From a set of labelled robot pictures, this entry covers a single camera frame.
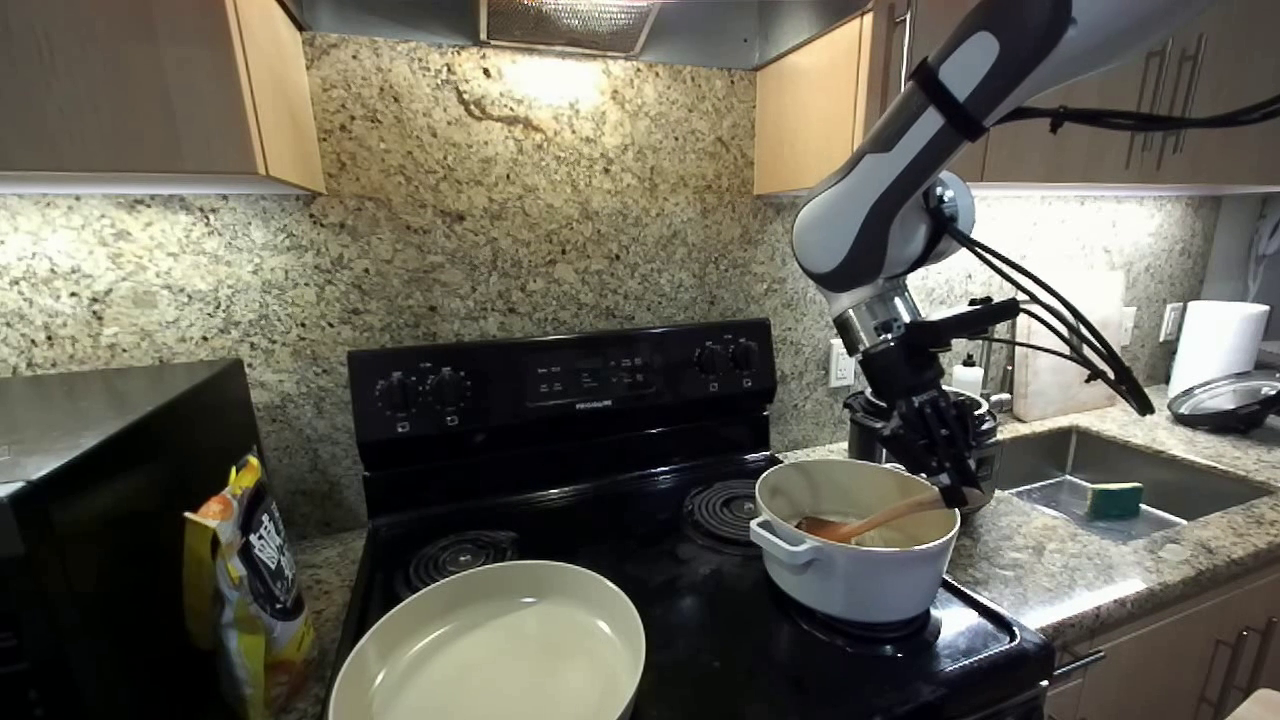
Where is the green yellow sponge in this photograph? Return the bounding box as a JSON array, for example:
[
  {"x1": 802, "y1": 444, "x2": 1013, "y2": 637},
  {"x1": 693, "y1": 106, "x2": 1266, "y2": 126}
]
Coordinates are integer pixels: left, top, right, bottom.
[{"x1": 1083, "y1": 480, "x2": 1145, "y2": 518}]

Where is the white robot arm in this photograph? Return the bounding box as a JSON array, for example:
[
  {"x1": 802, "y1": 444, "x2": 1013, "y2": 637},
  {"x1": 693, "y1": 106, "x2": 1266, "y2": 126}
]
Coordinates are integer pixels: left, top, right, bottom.
[{"x1": 793, "y1": 0, "x2": 1212, "y2": 506}]

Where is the wooden upper cabinet left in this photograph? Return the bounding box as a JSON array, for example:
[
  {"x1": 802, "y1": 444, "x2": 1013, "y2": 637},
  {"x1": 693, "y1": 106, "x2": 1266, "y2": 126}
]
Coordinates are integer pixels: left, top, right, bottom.
[{"x1": 0, "y1": 0, "x2": 326, "y2": 197}]

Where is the black round lid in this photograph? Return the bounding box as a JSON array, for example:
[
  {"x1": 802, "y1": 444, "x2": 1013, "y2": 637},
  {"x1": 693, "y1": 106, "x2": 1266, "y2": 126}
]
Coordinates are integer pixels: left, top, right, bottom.
[{"x1": 1170, "y1": 371, "x2": 1280, "y2": 431}]

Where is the wooden cooking spoon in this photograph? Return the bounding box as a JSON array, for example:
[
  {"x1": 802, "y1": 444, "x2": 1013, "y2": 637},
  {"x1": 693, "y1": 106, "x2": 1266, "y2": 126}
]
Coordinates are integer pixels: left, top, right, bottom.
[{"x1": 796, "y1": 496, "x2": 944, "y2": 543}]

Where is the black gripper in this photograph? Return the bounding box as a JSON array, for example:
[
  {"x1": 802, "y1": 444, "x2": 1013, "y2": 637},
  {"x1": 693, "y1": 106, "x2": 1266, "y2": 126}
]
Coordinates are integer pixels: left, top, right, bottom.
[{"x1": 862, "y1": 298, "x2": 1020, "y2": 506}]

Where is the black microwave oven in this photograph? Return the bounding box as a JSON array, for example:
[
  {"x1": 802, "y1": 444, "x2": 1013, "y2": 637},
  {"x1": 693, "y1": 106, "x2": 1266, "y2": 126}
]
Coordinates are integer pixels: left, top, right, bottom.
[{"x1": 0, "y1": 360, "x2": 262, "y2": 720}]

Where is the yellow black snack bag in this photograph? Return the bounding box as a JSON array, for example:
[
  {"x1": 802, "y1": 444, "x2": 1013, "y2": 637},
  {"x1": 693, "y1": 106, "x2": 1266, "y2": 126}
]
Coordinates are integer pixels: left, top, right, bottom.
[{"x1": 186, "y1": 452, "x2": 316, "y2": 720}]

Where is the steel kitchen sink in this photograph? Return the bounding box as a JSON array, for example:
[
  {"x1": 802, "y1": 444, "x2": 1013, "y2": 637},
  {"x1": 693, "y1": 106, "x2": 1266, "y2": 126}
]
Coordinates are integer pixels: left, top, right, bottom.
[{"x1": 987, "y1": 428, "x2": 1270, "y2": 543}]

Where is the steel range hood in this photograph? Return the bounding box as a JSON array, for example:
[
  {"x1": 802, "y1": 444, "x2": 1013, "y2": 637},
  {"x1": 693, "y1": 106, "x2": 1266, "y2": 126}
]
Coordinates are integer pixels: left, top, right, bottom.
[{"x1": 276, "y1": 0, "x2": 871, "y2": 68}]

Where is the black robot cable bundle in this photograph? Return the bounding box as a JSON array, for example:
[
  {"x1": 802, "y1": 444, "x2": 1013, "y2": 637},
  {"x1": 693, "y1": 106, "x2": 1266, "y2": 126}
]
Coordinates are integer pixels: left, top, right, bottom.
[{"x1": 934, "y1": 90, "x2": 1280, "y2": 418}]

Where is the black electric stove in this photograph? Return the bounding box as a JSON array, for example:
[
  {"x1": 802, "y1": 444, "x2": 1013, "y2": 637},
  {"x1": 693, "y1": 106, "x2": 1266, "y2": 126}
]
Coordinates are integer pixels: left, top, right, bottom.
[{"x1": 345, "y1": 321, "x2": 1051, "y2": 720}]

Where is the wooden base cabinet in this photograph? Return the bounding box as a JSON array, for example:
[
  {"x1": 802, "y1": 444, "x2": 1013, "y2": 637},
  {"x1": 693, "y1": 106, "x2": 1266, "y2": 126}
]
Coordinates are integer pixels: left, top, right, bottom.
[{"x1": 1046, "y1": 572, "x2": 1280, "y2": 720}]

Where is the white wall outlet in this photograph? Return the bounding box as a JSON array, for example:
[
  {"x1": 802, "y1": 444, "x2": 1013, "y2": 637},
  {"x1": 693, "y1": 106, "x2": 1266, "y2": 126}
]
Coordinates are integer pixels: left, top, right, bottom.
[{"x1": 828, "y1": 339, "x2": 858, "y2": 386}]

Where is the white paper towel roll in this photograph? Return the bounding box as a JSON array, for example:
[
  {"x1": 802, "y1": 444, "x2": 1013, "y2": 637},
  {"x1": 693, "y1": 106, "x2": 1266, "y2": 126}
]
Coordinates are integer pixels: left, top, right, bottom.
[{"x1": 1170, "y1": 298, "x2": 1270, "y2": 391}]

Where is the white pot with handles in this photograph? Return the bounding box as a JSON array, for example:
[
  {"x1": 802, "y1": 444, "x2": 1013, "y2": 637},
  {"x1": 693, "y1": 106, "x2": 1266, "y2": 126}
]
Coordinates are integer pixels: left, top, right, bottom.
[{"x1": 748, "y1": 460, "x2": 960, "y2": 623}]

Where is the wooden upper cabinet right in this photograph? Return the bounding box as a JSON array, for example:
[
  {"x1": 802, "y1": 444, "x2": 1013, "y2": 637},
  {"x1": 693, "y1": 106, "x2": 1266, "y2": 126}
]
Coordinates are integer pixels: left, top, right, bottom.
[{"x1": 754, "y1": 0, "x2": 1280, "y2": 199}]

